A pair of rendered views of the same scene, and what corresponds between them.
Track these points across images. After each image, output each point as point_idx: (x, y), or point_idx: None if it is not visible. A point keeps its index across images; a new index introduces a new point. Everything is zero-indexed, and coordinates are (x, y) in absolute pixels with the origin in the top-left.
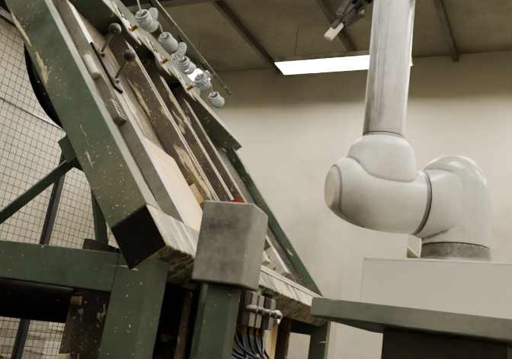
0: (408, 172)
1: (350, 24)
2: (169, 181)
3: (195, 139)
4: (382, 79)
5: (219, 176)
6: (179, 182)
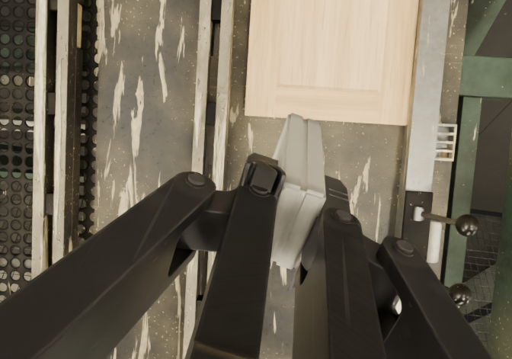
0: None
1: (171, 210)
2: (354, 29)
3: (65, 213)
4: None
5: (46, 110)
6: (293, 46)
